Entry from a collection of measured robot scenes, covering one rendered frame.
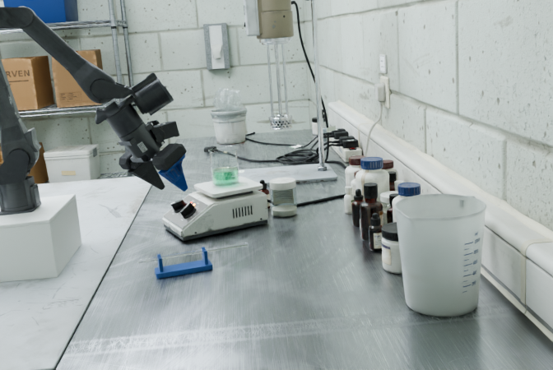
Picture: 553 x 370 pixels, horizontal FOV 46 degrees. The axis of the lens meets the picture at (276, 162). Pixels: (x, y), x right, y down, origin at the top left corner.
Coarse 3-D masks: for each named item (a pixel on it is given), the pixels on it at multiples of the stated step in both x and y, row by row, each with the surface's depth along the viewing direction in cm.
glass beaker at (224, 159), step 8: (216, 152) 139; (224, 152) 139; (232, 152) 140; (216, 160) 140; (224, 160) 140; (232, 160) 140; (216, 168) 140; (224, 168) 140; (232, 168) 141; (216, 176) 141; (224, 176) 140; (232, 176) 141; (216, 184) 141; (224, 184) 141; (232, 184) 141
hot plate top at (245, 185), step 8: (200, 184) 145; (208, 184) 145; (240, 184) 143; (248, 184) 142; (256, 184) 142; (208, 192) 138; (216, 192) 137; (224, 192) 137; (232, 192) 138; (240, 192) 139
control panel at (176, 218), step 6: (186, 198) 145; (192, 198) 143; (198, 204) 139; (204, 204) 137; (198, 210) 136; (168, 216) 142; (174, 216) 140; (180, 216) 138; (192, 216) 135; (174, 222) 138; (180, 222) 136; (186, 222) 135
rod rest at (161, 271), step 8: (160, 264) 115; (176, 264) 118; (184, 264) 118; (192, 264) 118; (200, 264) 118; (208, 264) 117; (160, 272) 115; (168, 272) 115; (176, 272) 115; (184, 272) 116; (192, 272) 116
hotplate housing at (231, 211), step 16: (256, 192) 142; (208, 208) 136; (224, 208) 137; (240, 208) 139; (256, 208) 140; (192, 224) 134; (208, 224) 136; (224, 224) 137; (240, 224) 140; (256, 224) 141
